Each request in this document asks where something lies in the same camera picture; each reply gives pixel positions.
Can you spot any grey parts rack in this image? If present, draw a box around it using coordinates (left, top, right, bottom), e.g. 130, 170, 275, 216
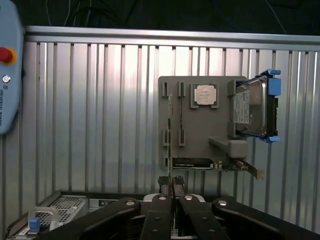
158, 75, 251, 171

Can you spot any blue floor cable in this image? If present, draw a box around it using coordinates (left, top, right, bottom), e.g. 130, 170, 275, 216
212, 0, 288, 35

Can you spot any silver CPU chip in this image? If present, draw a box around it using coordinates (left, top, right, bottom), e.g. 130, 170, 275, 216
194, 84, 218, 105

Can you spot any white floor cable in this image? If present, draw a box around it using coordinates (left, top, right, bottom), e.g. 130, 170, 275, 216
63, 0, 85, 27

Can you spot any graphics card with metal bracket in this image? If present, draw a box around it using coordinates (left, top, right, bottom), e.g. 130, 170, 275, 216
172, 156, 265, 180

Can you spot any grey teach pendant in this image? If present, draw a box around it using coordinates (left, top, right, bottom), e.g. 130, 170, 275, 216
0, 0, 26, 136

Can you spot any hard disk in blue carrier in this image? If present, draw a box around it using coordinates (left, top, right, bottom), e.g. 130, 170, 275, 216
231, 69, 282, 144

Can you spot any black open PC case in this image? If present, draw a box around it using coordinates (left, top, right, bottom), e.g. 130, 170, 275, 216
4, 189, 208, 240

